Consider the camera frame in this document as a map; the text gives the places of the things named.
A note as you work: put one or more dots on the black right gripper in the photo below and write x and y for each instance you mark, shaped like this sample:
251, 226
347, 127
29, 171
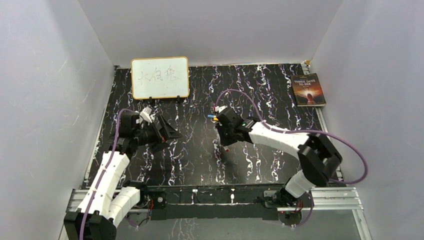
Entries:
224, 142

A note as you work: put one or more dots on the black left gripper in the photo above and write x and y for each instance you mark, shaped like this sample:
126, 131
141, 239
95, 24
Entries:
166, 133

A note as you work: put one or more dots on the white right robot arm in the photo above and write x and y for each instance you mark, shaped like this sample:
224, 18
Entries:
318, 157

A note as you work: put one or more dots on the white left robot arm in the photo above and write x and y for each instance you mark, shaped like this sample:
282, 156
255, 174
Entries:
101, 211

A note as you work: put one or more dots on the small whiteboard with writing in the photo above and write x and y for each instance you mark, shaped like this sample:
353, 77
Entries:
160, 78

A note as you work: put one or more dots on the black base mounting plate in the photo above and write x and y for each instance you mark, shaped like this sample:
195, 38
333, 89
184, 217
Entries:
257, 209

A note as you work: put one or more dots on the dark paperback book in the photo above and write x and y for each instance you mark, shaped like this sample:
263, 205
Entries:
307, 90

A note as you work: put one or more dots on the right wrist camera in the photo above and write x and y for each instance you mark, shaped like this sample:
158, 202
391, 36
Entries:
219, 109

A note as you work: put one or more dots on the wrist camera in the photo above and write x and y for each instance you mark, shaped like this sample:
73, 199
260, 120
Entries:
145, 115
219, 109

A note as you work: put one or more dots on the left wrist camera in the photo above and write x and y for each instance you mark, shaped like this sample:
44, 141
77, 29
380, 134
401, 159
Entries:
145, 115

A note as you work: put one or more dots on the aluminium frame rail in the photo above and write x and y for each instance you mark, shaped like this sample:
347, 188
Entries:
324, 198

